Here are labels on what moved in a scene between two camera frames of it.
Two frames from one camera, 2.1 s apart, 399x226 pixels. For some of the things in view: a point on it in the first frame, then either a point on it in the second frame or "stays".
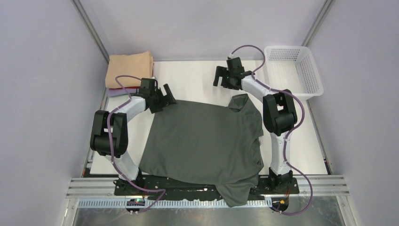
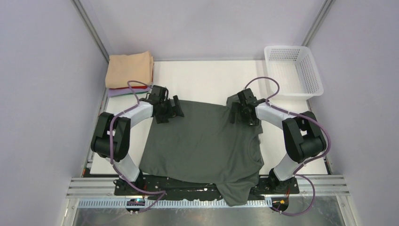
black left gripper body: [161, 98] to [168, 110]
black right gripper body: [225, 77] to [242, 111]
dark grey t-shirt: [206, 143] stays
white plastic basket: [291, 68] stays
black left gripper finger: [155, 108] to [162, 118]
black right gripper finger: [222, 71] to [235, 109]
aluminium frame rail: [329, 187] stays
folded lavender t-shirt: [117, 92] stays
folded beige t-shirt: [140, 65] stays
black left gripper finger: [170, 97] to [177, 108]
